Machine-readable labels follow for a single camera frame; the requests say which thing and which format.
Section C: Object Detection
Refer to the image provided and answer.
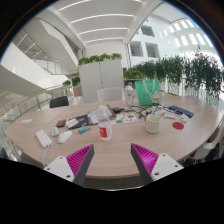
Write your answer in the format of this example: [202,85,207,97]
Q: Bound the black chair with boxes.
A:
[49,95,70,109]

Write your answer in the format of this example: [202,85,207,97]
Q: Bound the white cabinet with plants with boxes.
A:
[77,52,125,104]

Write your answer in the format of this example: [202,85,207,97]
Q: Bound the white computer mouse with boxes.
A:
[57,129,73,145]

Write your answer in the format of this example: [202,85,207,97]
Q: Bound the black tangled cables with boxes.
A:
[131,104,168,118]

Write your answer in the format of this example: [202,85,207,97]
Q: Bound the black charger block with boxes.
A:
[112,106,125,114]

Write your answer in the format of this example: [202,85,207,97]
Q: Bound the flat round red coaster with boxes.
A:
[172,121,185,131]

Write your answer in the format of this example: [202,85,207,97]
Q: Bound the teal marker pen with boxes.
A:
[77,125,92,134]

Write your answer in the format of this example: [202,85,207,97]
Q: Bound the brown planter with plants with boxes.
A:
[62,77,83,98]

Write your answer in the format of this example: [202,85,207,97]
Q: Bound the ceiling light strips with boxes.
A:
[58,0,144,44]

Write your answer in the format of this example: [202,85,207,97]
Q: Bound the black notebook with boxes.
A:
[68,114,90,130]

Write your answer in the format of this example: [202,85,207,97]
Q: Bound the white power strip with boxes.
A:
[35,129,53,149]

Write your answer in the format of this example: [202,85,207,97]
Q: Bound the tall clear plastic jug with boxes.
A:
[123,82,135,109]

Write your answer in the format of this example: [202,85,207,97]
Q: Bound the white card box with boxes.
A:
[65,118,80,129]

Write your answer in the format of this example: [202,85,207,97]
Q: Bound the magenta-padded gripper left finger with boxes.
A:
[43,143,95,187]

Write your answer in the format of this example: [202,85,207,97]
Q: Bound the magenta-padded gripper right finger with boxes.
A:
[130,143,185,185]

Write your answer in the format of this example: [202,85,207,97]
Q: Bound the white paper packet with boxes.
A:
[164,111,177,120]

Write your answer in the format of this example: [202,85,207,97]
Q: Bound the dark blue keyboard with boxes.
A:
[168,105,195,118]

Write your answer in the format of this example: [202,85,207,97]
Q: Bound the row of green plants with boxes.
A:
[123,49,224,98]

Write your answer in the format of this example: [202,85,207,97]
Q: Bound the wooden stirring stick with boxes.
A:
[156,111,166,122]

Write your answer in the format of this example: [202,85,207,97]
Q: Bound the green tote bag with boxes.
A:
[134,79,162,107]

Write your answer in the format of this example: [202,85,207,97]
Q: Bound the colourful sticker sheet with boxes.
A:
[111,112,139,126]

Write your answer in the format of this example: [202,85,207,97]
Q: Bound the red and black case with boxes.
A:
[55,119,67,128]

